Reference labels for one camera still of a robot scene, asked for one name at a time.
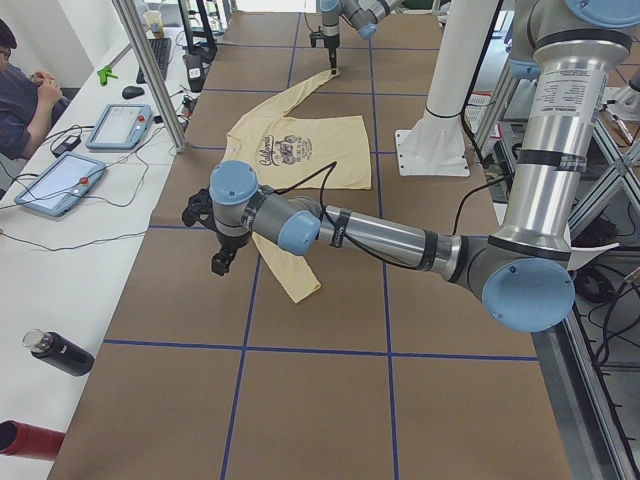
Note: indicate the cream yellow graphic shirt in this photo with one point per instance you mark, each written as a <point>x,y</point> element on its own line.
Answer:
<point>284,150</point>

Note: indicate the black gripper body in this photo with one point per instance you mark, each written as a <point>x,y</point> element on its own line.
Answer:
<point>330,44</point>
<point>228,243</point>

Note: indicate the red cylinder bottle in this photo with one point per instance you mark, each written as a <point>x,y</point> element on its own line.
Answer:
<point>28,441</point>

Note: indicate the black keyboard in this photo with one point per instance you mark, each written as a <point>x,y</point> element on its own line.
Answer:
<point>161,50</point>

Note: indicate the blue teach pendant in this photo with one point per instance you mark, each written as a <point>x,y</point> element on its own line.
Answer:
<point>59,187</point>
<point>120,127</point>

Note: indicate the blue teach pendant far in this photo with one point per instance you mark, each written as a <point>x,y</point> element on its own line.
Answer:
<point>120,127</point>

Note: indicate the green plastic clamp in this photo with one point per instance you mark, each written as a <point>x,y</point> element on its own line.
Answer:
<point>105,74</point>

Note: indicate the white pedestal column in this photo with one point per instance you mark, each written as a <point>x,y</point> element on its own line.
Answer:
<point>435,145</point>

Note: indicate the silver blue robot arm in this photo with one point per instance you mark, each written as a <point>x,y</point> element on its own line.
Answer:
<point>361,18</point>
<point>520,273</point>

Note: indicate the black computer mouse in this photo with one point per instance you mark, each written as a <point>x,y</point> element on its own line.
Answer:
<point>131,92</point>

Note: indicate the seated person dark shirt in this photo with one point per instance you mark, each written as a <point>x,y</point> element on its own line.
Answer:
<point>30,106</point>

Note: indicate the blue teach pendant near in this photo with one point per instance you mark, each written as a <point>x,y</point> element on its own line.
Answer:
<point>59,187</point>

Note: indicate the aluminium frame post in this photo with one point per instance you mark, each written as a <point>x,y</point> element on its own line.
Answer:
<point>129,18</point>

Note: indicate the black water bottle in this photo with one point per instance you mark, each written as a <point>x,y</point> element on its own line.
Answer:
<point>59,352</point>

